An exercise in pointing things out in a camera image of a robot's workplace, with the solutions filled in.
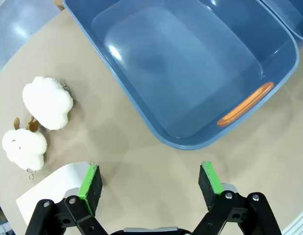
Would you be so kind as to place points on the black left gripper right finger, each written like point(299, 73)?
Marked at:
point(210, 188)

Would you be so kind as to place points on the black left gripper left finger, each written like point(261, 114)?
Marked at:
point(91, 188)

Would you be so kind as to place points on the white digital clock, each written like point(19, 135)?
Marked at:
point(52, 186)

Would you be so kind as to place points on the white cloud plush toy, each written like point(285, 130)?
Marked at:
point(47, 102)
point(24, 147)

